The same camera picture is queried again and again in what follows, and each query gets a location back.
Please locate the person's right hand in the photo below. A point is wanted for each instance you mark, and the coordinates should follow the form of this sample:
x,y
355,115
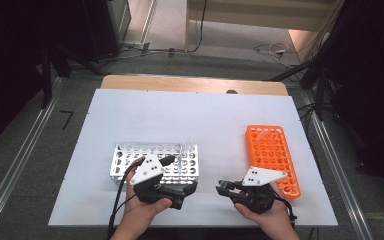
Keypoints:
x,y
270,218

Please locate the black curtain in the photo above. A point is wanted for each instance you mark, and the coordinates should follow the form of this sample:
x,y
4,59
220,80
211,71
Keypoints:
x,y
373,83
6,66

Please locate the light wooden desk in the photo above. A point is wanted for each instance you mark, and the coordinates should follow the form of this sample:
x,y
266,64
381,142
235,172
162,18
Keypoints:
x,y
246,16

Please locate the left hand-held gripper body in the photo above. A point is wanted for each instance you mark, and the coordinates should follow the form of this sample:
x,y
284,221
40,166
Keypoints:
x,y
148,171

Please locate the dark cabinet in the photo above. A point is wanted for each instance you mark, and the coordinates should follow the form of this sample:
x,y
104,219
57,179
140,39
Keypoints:
x,y
106,26

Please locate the person's left hand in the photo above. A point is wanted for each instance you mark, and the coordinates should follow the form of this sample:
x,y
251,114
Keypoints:
x,y
140,211

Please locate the silver metal test tube rack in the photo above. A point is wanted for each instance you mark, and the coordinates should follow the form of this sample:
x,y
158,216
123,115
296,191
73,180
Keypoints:
x,y
123,166

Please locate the clear glass test tube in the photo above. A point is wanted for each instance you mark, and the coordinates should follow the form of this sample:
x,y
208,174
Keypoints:
x,y
191,146
265,134
225,179
185,146

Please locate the orange plastic test tube rack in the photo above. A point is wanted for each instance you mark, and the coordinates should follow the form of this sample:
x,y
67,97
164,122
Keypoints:
x,y
270,156

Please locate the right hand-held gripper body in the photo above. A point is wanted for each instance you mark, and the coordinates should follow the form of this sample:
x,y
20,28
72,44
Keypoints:
x,y
256,198

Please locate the aluminium floor rail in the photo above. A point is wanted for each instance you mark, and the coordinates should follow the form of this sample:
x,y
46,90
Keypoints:
x,y
16,160
336,166

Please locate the black metal stand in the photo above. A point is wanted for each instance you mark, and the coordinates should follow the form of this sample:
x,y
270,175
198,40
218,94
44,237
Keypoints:
x,y
48,76
318,90

